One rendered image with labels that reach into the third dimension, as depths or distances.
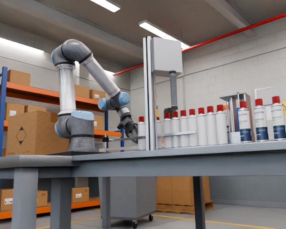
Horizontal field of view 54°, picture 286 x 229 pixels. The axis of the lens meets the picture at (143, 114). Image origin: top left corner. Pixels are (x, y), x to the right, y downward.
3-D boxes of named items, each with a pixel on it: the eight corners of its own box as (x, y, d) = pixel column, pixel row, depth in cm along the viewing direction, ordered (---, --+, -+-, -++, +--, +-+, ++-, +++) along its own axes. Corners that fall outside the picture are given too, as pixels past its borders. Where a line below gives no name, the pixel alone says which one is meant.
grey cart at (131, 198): (123, 218, 456) (122, 157, 474) (160, 219, 432) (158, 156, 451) (93, 229, 376) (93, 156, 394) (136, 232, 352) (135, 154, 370)
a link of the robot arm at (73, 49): (81, 29, 152) (134, 96, 172) (70, 37, 160) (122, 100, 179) (68, 40, 146) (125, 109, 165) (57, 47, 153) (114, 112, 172)
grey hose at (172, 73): (179, 109, 149) (177, 71, 153) (175, 108, 146) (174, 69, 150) (173, 110, 151) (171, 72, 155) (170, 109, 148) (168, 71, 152)
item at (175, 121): (183, 148, 157) (181, 112, 160) (178, 147, 152) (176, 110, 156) (175, 148, 159) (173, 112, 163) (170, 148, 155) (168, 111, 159)
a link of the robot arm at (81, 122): (78, 133, 139) (78, 106, 141) (65, 136, 148) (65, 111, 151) (98, 135, 147) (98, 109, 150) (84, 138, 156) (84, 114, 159)
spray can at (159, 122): (164, 149, 164) (162, 114, 168) (159, 149, 160) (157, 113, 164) (156, 150, 167) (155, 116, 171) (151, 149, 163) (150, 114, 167)
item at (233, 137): (255, 144, 148) (250, 97, 153) (249, 142, 137) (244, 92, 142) (229, 146, 155) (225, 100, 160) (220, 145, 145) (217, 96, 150)
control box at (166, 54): (183, 72, 155) (181, 40, 159) (154, 69, 149) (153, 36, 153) (175, 78, 165) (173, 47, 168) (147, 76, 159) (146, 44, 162)
